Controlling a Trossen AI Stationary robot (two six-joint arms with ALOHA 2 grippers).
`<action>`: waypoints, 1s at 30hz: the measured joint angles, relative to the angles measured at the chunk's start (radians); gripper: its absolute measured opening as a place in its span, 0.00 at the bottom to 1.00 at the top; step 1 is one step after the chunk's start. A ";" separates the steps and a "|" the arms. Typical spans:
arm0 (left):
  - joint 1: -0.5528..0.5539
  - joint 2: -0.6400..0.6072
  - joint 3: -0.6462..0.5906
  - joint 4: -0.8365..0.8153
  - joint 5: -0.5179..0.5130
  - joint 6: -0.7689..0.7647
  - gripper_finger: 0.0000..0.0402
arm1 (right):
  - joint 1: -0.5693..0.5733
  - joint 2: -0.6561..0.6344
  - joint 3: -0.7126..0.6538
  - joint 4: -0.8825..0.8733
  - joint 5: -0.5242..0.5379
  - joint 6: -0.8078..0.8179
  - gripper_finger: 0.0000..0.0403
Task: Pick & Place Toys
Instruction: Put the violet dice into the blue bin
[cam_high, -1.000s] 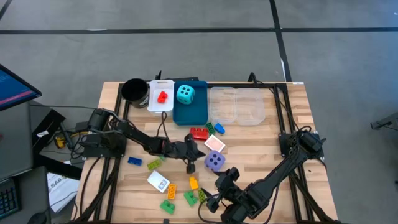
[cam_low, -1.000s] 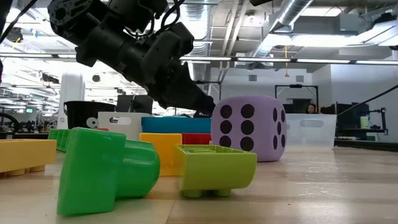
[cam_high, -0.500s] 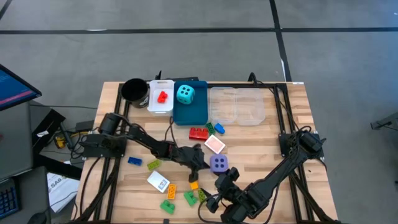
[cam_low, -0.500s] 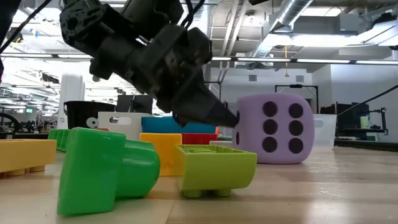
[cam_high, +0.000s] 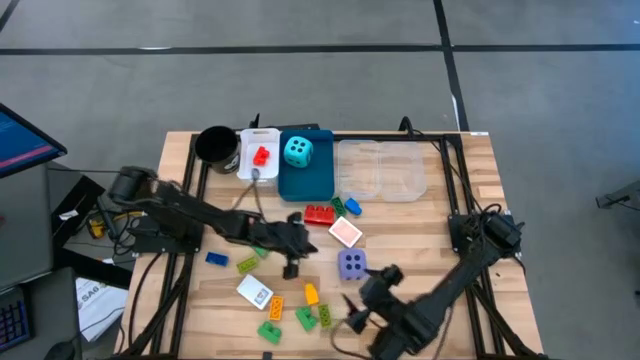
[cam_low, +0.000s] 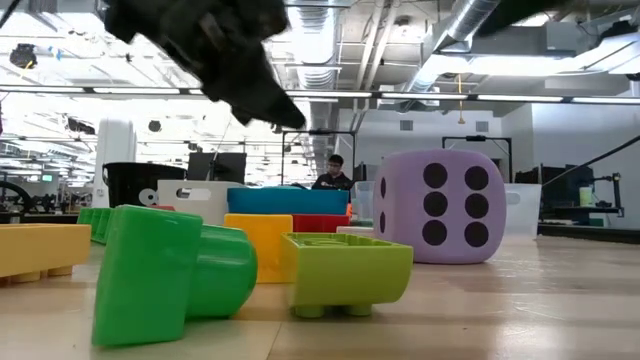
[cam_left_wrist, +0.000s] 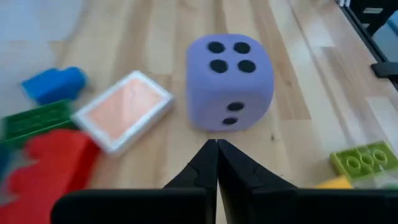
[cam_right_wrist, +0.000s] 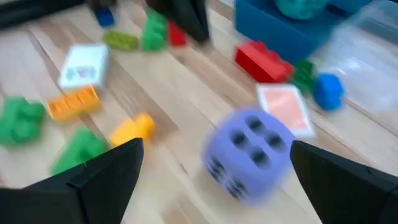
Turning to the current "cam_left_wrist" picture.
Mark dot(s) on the dark green hollow toy brick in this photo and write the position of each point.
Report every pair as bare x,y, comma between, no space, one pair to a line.
34,121

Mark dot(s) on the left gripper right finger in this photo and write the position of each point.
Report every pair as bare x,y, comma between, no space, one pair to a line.
280,205

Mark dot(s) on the red-backed card deck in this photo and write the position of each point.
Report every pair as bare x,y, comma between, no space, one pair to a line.
124,109

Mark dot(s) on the purple foam die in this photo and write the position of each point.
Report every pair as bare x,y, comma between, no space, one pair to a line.
230,87

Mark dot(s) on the large red toy brick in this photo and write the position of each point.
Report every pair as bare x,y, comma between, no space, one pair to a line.
46,177

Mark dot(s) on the yellow rounded toy brick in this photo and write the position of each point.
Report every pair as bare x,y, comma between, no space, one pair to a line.
337,183

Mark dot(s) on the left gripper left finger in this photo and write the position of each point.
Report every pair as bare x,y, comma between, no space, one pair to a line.
155,205

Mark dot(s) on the lime green curved toy brick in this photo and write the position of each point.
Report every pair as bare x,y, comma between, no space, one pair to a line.
339,163

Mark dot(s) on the blue big-stud toy brick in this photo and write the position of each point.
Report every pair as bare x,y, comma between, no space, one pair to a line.
53,85

